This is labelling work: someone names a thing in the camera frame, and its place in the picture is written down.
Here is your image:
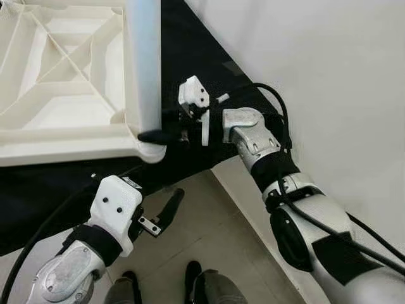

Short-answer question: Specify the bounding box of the black tablecloth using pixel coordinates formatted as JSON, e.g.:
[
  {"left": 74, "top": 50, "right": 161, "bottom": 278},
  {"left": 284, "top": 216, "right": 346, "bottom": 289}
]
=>
[{"left": 0, "top": 0, "right": 287, "bottom": 257}]

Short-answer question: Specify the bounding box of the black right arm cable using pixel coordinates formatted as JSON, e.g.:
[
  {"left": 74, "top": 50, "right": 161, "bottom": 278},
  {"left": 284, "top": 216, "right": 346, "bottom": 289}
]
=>
[{"left": 215, "top": 82, "right": 405, "bottom": 274}]

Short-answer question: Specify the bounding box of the white plastic table leg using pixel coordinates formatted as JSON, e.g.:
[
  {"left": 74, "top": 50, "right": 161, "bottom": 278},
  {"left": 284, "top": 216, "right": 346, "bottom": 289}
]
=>
[{"left": 125, "top": 0, "right": 165, "bottom": 132}]

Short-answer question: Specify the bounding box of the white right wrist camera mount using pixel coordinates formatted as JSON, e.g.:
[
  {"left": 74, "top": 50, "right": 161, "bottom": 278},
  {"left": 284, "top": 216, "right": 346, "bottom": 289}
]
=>
[{"left": 178, "top": 75, "right": 212, "bottom": 148}]

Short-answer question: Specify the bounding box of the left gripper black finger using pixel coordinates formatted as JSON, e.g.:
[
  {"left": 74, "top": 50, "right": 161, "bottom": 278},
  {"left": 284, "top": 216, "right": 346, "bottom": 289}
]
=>
[
  {"left": 123, "top": 177, "right": 154, "bottom": 194},
  {"left": 154, "top": 188, "right": 186, "bottom": 232}
]

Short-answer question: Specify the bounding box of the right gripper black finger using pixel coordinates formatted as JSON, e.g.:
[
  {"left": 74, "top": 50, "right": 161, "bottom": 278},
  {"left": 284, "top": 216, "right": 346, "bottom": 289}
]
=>
[{"left": 137, "top": 129, "right": 182, "bottom": 146}]

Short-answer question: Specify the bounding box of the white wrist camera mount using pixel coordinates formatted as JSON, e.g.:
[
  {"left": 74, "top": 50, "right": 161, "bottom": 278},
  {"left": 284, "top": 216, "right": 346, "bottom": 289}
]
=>
[
  {"left": 87, "top": 175, "right": 144, "bottom": 241},
  {"left": 178, "top": 75, "right": 212, "bottom": 148}
]

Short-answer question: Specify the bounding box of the clear tape patch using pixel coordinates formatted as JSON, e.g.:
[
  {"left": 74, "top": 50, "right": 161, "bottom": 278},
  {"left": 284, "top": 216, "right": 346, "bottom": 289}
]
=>
[{"left": 224, "top": 60, "right": 246, "bottom": 77}]

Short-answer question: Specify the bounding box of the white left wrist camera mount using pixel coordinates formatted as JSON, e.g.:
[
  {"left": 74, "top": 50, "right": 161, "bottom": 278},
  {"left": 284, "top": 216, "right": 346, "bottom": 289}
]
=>
[{"left": 87, "top": 175, "right": 144, "bottom": 241}]

